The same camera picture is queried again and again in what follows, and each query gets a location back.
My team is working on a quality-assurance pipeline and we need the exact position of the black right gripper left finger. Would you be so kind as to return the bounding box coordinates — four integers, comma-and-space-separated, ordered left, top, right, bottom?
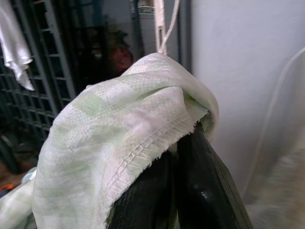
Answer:
108, 149, 179, 229

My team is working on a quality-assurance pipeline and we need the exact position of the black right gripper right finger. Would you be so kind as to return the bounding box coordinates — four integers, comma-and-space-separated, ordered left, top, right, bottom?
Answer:
176, 120, 254, 229

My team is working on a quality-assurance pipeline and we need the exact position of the white green checked cloth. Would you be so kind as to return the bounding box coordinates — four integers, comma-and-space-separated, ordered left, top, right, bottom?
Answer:
0, 52, 221, 229

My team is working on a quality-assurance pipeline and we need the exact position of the translucent white plastic sheet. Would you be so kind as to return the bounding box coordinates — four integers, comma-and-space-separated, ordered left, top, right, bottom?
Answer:
243, 46, 305, 229

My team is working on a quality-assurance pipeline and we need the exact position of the dark metal grid gate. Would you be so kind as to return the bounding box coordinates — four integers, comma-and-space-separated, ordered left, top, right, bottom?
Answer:
0, 0, 112, 153

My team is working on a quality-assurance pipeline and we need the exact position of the white hanging garment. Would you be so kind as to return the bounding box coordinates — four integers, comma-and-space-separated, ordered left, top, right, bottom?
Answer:
0, 0, 36, 92

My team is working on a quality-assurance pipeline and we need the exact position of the white hanging cord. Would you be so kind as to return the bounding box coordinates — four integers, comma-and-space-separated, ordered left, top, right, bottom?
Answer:
155, 0, 181, 54

